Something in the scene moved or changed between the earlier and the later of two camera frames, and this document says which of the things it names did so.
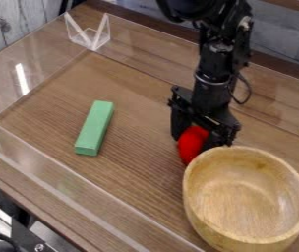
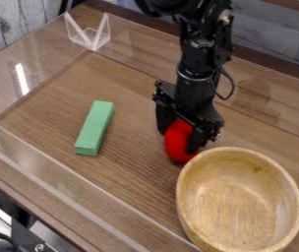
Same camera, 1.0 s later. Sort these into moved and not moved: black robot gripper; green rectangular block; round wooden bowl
Moved: black robot gripper
Not moved: round wooden bowl; green rectangular block
